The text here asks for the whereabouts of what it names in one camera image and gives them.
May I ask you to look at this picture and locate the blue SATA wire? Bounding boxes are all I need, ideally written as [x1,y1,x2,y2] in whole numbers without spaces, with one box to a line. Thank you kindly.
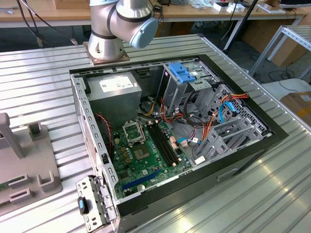
[178,100,240,146]

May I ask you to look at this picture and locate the orange power wire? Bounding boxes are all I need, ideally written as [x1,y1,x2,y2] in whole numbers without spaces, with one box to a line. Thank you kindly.
[200,92,250,149]

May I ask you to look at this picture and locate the silver disk bay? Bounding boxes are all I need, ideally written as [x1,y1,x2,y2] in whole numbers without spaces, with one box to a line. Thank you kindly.
[194,120,273,166]

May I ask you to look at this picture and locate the metal socket cover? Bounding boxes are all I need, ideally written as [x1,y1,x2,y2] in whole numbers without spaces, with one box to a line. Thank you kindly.
[122,120,147,147]

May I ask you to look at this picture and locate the black RAM slot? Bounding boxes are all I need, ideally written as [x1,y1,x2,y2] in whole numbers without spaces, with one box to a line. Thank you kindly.
[150,124,175,166]
[147,125,172,167]
[156,122,182,162]
[153,123,178,164]

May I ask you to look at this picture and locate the silver drive cage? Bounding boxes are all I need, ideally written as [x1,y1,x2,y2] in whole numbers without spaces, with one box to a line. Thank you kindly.
[159,62,221,115]

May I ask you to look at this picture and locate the CPU socket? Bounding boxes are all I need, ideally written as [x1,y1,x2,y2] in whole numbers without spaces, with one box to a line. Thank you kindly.
[132,144,151,161]

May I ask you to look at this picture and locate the silver power supply unit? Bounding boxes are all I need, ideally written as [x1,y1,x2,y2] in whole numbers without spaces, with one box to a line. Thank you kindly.
[86,72,143,129]

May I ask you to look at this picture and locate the black plastic case latch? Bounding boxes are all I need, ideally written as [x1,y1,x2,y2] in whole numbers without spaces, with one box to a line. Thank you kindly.
[136,68,153,79]

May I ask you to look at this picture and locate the green motherboard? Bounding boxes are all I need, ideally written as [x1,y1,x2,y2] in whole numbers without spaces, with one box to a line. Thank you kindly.
[112,120,195,202]

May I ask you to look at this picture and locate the blue expansion slot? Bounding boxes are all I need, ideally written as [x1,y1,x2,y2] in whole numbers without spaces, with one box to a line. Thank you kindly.
[121,169,161,191]

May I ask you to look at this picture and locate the black open PC case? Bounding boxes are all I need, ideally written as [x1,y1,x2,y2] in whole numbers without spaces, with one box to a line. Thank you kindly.
[69,53,290,233]

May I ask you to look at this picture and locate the black blue latch clip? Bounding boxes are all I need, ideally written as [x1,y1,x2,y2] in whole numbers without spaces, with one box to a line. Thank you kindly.
[77,197,89,216]

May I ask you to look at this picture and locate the white side table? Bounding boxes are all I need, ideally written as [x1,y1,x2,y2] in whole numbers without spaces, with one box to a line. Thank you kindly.
[262,78,311,115]

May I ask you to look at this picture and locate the small white box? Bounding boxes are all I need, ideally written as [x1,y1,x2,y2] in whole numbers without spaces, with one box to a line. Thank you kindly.
[213,1,229,12]
[227,3,246,13]

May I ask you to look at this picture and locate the grey parts rack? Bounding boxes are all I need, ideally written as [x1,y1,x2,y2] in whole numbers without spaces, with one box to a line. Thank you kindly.
[0,113,63,216]

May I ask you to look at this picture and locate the large plain cardboard box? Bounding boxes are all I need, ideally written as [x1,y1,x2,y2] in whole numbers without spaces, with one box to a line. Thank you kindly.
[242,20,311,67]

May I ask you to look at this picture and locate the small cardboard box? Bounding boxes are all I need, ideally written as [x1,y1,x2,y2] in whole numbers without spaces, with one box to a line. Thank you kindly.
[53,0,91,10]

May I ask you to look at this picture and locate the black tripod pole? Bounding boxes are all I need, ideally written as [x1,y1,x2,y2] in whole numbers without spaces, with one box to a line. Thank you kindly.
[223,0,259,51]

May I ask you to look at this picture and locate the labelled cardboard box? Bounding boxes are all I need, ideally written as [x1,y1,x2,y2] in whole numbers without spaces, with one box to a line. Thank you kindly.
[280,91,311,126]

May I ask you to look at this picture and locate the yellow black wire bundle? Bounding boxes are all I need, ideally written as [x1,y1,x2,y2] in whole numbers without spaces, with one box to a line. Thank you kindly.
[143,96,159,117]

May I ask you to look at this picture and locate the orange red wire bundle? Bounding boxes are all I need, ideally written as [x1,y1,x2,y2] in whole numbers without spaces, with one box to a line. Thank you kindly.
[159,97,187,125]

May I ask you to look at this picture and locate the thick black cable bundle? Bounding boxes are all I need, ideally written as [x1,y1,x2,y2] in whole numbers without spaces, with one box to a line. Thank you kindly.
[182,89,217,128]

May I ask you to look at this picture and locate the thin multicolour wire bundle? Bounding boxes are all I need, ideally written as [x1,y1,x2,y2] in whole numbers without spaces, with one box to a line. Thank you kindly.
[188,127,199,144]

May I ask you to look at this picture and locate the red black twisted wire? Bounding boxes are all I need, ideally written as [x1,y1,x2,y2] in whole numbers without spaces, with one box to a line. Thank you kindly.
[94,113,114,156]

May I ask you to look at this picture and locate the blue plastic drive bracket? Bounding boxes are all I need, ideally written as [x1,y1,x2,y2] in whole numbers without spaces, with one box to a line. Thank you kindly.
[168,62,196,83]

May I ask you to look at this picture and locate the square brown base plate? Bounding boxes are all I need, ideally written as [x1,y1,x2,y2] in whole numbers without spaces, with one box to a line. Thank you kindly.
[82,41,131,66]

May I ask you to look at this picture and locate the silver slot retention bracket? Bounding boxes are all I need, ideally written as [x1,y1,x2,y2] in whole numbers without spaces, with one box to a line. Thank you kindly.
[76,174,117,233]

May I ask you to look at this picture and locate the wooden desk white frame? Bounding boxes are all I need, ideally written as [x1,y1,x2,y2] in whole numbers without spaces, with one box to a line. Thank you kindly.
[0,0,309,50]

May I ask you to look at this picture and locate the aluminium frame shelf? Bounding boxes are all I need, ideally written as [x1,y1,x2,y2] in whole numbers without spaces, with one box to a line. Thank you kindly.
[249,25,311,79]

